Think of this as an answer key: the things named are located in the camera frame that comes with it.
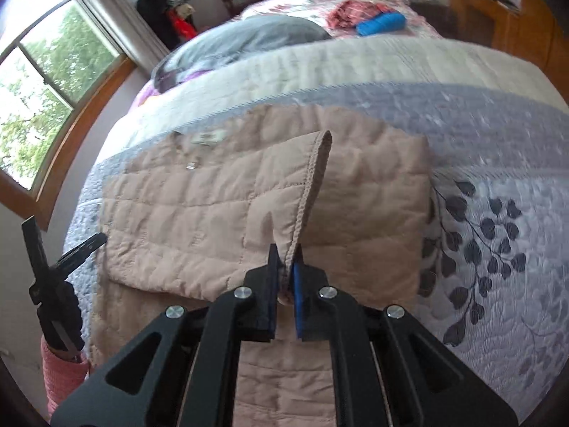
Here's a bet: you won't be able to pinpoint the wooden framed window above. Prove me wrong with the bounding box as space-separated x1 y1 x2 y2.
0 0 137 232

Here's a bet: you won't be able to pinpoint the wooden cabinet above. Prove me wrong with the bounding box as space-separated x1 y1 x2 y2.
447 0 557 73

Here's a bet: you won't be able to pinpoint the grey pillow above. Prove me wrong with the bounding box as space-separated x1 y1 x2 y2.
153 13 334 93

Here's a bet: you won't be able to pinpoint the dark nightstand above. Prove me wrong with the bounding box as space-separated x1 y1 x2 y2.
408 0 451 39

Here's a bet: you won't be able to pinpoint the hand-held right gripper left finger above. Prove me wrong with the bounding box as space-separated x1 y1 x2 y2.
50 244 285 427

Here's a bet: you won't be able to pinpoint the dark hanging clothes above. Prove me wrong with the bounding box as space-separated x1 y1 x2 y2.
135 0 198 51

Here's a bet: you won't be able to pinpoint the white curtain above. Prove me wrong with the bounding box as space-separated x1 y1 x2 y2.
71 0 172 79

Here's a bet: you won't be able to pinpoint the pink floral bed sheet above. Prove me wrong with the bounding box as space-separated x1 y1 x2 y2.
131 0 442 114

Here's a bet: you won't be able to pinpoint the person's left forearm pink sleeve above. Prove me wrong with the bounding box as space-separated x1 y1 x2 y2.
40 336 92 415

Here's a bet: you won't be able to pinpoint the grey leaf print bedspread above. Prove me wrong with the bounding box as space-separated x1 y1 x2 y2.
66 82 569 423

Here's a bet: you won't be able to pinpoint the red patterned cloth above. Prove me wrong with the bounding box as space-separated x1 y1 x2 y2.
326 0 412 30

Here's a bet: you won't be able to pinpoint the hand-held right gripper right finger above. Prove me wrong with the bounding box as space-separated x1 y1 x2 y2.
291 249 520 427

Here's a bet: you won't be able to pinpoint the beige quilted jacket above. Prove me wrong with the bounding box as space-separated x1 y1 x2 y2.
86 104 433 427

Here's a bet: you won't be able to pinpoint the blue cloth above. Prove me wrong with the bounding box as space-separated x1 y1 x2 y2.
356 12 407 37

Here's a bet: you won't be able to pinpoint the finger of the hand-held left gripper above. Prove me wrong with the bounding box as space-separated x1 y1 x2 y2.
53 232 108 279
21 215 52 285

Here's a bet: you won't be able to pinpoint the red bag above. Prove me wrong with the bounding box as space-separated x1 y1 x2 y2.
166 9 197 42

